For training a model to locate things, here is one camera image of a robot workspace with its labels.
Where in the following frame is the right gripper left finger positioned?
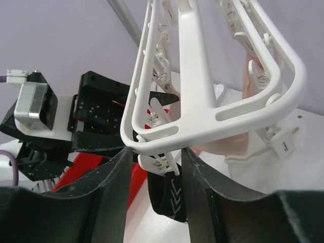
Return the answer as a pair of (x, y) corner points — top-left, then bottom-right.
(1, 147), (133, 242)

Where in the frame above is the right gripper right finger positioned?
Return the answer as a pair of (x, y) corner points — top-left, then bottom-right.
(181, 148), (323, 242)

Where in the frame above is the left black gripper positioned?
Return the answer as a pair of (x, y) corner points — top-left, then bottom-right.
(72, 71), (179, 158)

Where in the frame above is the black sock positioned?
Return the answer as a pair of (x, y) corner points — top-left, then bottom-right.
(147, 165), (187, 223)

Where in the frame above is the pink sock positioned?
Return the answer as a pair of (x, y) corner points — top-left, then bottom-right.
(164, 22), (283, 159)

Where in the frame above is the white plastic clip hanger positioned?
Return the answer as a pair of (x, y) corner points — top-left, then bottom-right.
(120, 1), (306, 175)

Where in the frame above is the red plastic tray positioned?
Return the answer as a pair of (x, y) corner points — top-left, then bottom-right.
(52, 98), (170, 211)

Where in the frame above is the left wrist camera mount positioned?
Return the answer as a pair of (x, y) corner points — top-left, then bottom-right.
(6, 69), (73, 141)

